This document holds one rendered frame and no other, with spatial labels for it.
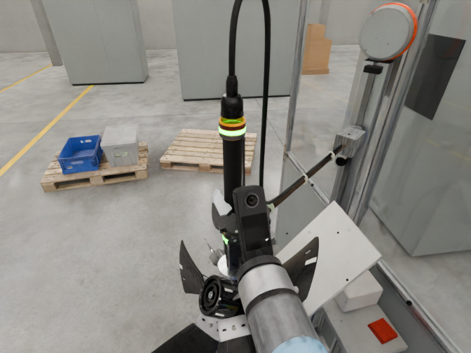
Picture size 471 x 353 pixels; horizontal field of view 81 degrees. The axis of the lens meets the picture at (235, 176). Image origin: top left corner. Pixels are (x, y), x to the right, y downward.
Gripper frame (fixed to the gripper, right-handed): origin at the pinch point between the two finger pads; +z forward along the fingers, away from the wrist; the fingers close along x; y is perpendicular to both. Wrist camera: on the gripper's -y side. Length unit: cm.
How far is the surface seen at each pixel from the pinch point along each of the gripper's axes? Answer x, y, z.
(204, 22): 76, 15, 545
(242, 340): 1.1, 47.1, -6.9
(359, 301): 56, 73, 8
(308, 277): 16.1, 22.1, -8.6
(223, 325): -3.0, 47.8, -1.4
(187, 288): -12, 68, 27
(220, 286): -2.2, 39.5, 5.8
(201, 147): 27, 152, 308
